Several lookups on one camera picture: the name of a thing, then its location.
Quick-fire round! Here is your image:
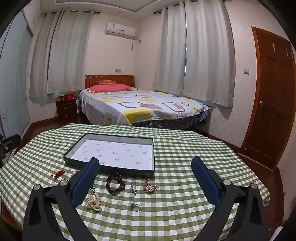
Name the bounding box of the white air conditioner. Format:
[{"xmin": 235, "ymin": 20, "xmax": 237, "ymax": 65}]
[{"xmin": 105, "ymin": 22, "xmax": 136, "ymax": 39}]

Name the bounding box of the white curtain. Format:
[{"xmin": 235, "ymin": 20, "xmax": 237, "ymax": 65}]
[
  {"xmin": 47, "ymin": 9, "xmax": 93, "ymax": 94},
  {"xmin": 183, "ymin": 0, "xmax": 233, "ymax": 108},
  {"xmin": 30, "ymin": 10, "xmax": 63, "ymax": 99},
  {"xmin": 153, "ymin": 6, "xmax": 187, "ymax": 95}
]

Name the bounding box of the wooden door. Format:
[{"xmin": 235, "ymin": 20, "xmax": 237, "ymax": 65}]
[{"xmin": 239, "ymin": 27, "xmax": 296, "ymax": 172}]

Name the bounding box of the printed white bedsheet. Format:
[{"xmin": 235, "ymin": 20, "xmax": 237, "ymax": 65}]
[{"xmin": 77, "ymin": 88, "xmax": 211, "ymax": 127}]

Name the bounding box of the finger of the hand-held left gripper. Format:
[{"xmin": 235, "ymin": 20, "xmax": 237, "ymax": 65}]
[{"xmin": 0, "ymin": 134, "xmax": 21, "ymax": 160}]

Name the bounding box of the glass sliding wardrobe door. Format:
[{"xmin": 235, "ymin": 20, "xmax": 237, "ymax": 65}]
[{"xmin": 0, "ymin": 10, "xmax": 34, "ymax": 139}]

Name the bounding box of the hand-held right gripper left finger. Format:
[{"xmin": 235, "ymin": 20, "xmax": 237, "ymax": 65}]
[{"xmin": 23, "ymin": 157, "xmax": 100, "ymax": 241}]

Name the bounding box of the green shallow tray box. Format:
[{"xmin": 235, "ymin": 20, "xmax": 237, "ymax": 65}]
[{"xmin": 63, "ymin": 133, "xmax": 155, "ymax": 178}]

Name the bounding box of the green checkered tablecloth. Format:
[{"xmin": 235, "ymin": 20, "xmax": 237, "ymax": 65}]
[{"xmin": 0, "ymin": 123, "xmax": 270, "ymax": 241}]

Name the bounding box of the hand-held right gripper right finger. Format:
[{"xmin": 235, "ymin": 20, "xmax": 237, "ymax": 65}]
[{"xmin": 191, "ymin": 156, "xmax": 270, "ymax": 241}]

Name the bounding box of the dark wooden nightstand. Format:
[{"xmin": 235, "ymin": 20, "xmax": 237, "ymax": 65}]
[{"xmin": 55, "ymin": 98, "xmax": 78, "ymax": 124}]

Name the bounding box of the wooden bed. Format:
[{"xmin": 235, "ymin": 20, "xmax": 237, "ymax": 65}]
[{"xmin": 77, "ymin": 75, "xmax": 212, "ymax": 130}]

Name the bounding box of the dark red bead bracelet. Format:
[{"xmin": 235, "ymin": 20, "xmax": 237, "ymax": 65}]
[{"xmin": 106, "ymin": 172, "xmax": 126, "ymax": 196}]

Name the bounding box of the blue plaid bed skirt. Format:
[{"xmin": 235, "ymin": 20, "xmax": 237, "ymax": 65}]
[{"xmin": 132, "ymin": 110, "xmax": 212, "ymax": 130}]

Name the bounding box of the pink pillow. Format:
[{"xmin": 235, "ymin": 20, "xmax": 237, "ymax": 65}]
[{"xmin": 88, "ymin": 84, "xmax": 133, "ymax": 93}]

